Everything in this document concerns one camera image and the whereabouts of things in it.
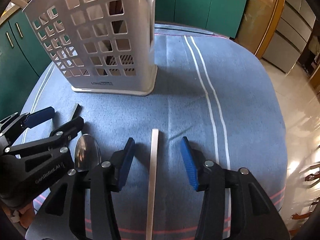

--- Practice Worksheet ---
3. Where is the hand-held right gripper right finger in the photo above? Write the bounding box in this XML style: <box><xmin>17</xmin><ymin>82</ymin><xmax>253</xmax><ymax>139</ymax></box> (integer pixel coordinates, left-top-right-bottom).
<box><xmin>180</xmin><ymin>136</ymin><xmax>292</xmax><ymax>240</ymax></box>

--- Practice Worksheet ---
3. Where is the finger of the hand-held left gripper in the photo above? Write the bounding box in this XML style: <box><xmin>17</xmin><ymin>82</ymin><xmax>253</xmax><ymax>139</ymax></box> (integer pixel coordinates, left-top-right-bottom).
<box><xmin>4</xmin><ymin>116</ymin><xmax>85</xmax><ymax>159</ymax></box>
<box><xmin>0</xmin><ymin>106</ymin><xmax>55</xmax><ymax>143</ymax></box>

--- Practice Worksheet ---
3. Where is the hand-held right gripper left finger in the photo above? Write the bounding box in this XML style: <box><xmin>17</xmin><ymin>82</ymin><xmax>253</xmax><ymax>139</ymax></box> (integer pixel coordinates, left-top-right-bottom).
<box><xmin>26</xmin><ymin>137</ymin><xmax>136</xmax><ymax>240</ymax></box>

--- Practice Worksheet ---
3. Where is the yellow-handled steel spoon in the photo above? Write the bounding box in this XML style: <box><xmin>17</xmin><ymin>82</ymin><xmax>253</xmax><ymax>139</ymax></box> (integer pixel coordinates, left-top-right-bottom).
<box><xmin>74</xmin><ymin>134</ymin><xmax>101</xmax><ymax>172</ymax></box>

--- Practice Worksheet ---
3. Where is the white chopstick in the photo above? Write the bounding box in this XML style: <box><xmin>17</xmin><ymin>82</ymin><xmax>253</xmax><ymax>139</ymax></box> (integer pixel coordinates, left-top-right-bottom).
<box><xmin>145</xmin><ymin>128</ymin><xmax>160</xmax><ymax>240</ymax></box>

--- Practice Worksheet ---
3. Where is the white plastic utensil holder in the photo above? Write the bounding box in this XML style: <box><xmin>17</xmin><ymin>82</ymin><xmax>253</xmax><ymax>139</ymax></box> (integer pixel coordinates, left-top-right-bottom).
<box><xmin>22</xmin><ymin>0</ymin><xmax>158</xmax><ymax>97</ymax></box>

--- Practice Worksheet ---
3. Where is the dark red chopstick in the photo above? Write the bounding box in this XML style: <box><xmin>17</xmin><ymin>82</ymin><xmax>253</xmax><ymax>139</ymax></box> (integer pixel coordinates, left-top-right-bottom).
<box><xmin>114</xmin><ymin>0</ymin><xmax>125</xmax><ymax>40</ymax></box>
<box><xmin>109</xmin><ymin>0</ymin><xmax>120</xmax><ymax>65</ymax></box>

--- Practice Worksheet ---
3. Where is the teal base cabinet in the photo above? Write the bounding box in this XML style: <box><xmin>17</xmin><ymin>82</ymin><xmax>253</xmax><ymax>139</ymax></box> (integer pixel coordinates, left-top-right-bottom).
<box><xmin>154</xmin><ymin>0</ymin><xmax>248</xmax><ymax>40</ymax></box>
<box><xmin>0</xmin><ymin>5</ymin><xmax>54</xmax><ymax>117</ymax></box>

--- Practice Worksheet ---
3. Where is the blue striped cloth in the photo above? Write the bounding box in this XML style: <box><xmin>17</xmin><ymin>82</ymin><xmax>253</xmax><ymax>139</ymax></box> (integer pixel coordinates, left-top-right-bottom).
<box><xmin>19</xmin><ymin>24</ymin><xmax>288</xmax><ymax>240</ymax></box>

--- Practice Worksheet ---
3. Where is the wooden chair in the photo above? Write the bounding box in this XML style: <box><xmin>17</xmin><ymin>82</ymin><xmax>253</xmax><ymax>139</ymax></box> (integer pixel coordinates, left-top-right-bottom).
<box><xmin>290</xmin><ymin>162</ymin><xmax>320</xmax><ymax>222</ymax></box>

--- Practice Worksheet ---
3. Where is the silver refrigerator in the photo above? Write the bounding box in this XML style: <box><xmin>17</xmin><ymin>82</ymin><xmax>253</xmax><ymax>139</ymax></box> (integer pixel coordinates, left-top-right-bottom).
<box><xmin>262</xmin><ymin>0</ymin><xmax>317</xmax><ymax>74</ymax></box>

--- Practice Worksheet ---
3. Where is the wooden glass-door cabinet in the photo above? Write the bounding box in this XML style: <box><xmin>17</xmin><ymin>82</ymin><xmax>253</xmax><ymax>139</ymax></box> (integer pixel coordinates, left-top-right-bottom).
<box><xmin>235</xmin><ymin>0</ymin><xmax>289</xmax><ymax>59</ymax></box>

